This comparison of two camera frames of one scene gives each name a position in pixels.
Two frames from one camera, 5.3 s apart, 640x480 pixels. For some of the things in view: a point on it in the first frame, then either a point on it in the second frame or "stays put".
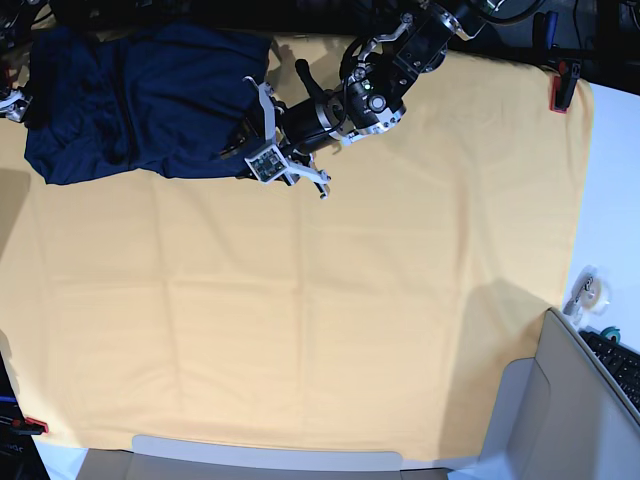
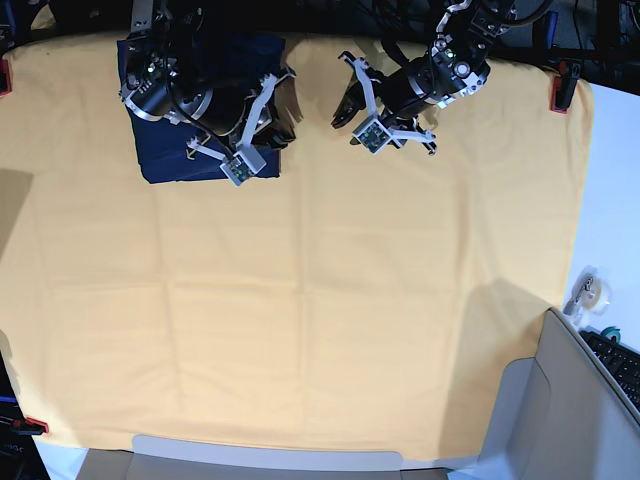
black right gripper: x=260 y=151 to x=396 y=105
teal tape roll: x=611 y=331 stays put
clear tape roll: x=588 y=293 stays put
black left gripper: x=15 y=105 to x=276 y=128
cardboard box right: x=561 y=416 stays put
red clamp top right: x=562 y=85 stays put
